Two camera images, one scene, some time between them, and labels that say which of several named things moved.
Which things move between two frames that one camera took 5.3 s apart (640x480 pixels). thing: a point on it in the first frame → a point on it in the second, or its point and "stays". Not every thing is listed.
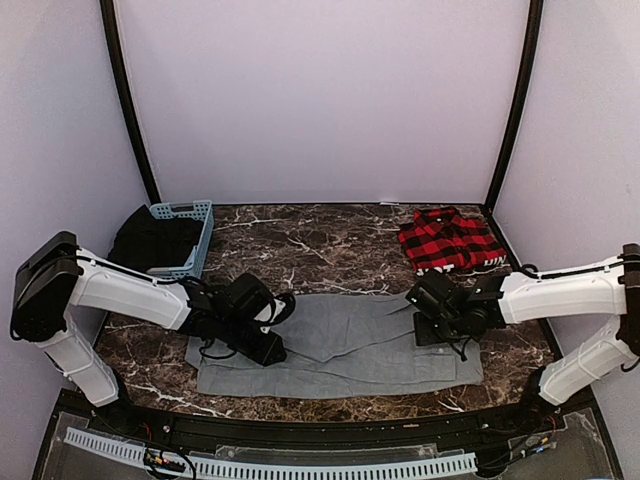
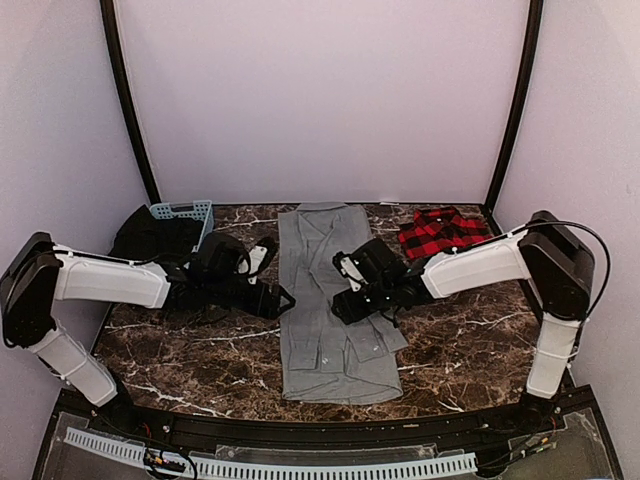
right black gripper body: [444, 331] → [379, 299]
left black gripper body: [235, 337] → [220, 293]
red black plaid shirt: [441, 236] stays
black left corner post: [119, 64] stays
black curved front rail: [321, 433] stays
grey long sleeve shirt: [338, 347] → [323, 358]
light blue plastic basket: [198, 209] stays
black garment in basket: [145, 242] stays
